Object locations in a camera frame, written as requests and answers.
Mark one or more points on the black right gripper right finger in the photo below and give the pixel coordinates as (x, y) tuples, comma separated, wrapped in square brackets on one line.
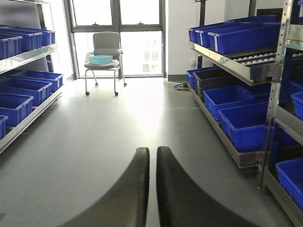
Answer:
[(182, 203)]

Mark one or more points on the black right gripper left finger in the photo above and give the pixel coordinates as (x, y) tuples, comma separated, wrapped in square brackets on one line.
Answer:
[(125, 203)]

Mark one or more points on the blue bin lower right front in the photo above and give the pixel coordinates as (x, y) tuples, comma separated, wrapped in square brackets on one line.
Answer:
[(245, 125)]

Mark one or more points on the blue bin lower right middle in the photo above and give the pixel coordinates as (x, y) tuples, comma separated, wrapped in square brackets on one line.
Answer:
[(226, 97)]

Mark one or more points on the black plastic bin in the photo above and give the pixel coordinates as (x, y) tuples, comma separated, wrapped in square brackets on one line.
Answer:
[(211, 78)]

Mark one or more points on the blue bin left lower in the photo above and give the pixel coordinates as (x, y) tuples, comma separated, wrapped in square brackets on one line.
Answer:
[(40, 91)]

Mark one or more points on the long blue bin upper right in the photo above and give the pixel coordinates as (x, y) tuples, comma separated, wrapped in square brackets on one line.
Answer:
[(245, 38)]

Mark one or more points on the right steel shelf rack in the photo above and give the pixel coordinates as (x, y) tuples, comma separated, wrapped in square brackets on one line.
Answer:
[(273, 75)]

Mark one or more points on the steel shelf rack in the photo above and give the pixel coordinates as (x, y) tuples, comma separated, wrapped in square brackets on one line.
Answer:
[(26, 45), (273, 75)]

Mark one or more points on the teal box on chair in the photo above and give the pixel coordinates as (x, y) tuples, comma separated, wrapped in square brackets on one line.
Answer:
[(100, 59)]

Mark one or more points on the left steel shelf rack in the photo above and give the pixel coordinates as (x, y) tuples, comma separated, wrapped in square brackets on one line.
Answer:
[(26, 45)]

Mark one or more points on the gray office chair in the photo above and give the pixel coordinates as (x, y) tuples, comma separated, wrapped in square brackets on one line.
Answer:
[(106, 43)]

